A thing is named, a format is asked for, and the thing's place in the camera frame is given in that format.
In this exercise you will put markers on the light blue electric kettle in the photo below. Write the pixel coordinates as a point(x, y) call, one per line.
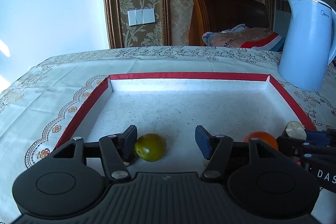
point(307, 45)

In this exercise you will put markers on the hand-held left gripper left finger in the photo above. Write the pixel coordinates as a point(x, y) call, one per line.
point(129, 142)

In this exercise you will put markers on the brown wooden headboard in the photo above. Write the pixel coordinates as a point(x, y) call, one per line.
point(225, 8)

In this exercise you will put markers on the orange tangerine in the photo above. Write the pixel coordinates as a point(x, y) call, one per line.
point(265, 138)

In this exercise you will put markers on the green round fruit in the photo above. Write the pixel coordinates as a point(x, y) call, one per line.
point(151, 147)

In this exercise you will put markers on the printed striped blanket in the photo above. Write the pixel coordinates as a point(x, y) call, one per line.
point(244, 37)

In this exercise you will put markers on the red cardboard box tray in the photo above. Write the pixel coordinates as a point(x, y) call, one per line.
point(183, 108)

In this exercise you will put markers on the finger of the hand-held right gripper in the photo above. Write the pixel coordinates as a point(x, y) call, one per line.
point(291, 146)
point(319, 136)

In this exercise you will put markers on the white wall light switch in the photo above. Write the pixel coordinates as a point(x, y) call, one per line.
point(141, 17)

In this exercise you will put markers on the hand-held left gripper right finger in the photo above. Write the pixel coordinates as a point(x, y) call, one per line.
point(202, 142)

